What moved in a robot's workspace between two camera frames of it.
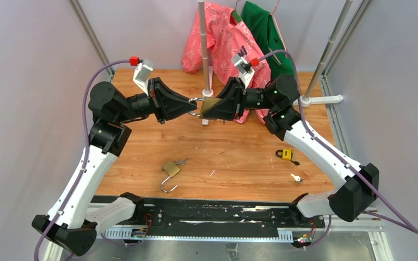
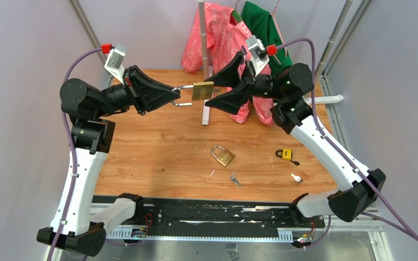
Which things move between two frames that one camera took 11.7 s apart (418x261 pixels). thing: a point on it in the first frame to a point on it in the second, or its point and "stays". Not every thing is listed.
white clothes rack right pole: (308, 98) stays
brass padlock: (208, 103) to (225, 157)
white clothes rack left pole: (207, 93) stays
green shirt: (266, 30) stays
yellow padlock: (286, 154) stays
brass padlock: (171, 169) to (201, 91)
